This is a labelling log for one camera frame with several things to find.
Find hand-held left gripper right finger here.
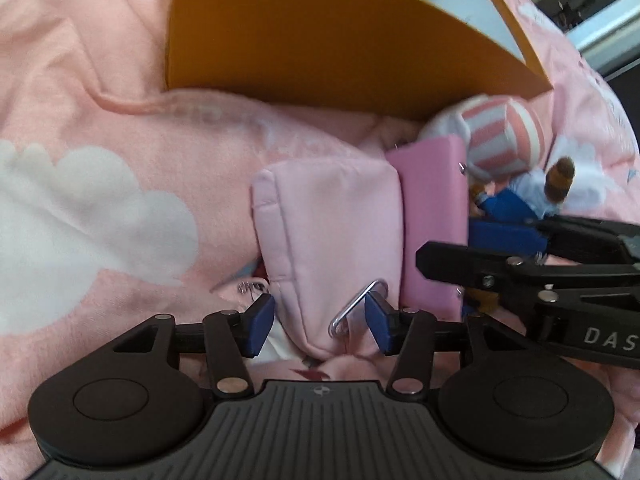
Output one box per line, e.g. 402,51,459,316
365,294,536,401

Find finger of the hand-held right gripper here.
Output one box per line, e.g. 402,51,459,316
535,216,640,262
416,241,640,307

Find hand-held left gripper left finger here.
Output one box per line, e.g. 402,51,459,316
112,294,275,401

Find yellow plush toy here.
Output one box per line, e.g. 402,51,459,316
465,287,501,316

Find pink box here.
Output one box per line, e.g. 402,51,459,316
385,134,471,318

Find blue white figurine doll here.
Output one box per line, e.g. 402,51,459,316
467,156,606,256

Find pink fabric pouch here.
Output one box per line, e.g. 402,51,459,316
250,157,406,361

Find pink striped plush toy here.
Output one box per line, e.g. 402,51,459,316
417,94,546,183

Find orange cardboard box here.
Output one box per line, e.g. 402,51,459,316
165,0,555,123

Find white door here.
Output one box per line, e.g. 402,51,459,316
565,0,640,68

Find pink cloud-print blanket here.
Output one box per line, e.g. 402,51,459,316
0,0,640,480

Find metal clip ring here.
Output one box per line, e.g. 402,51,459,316
327,279,390,338

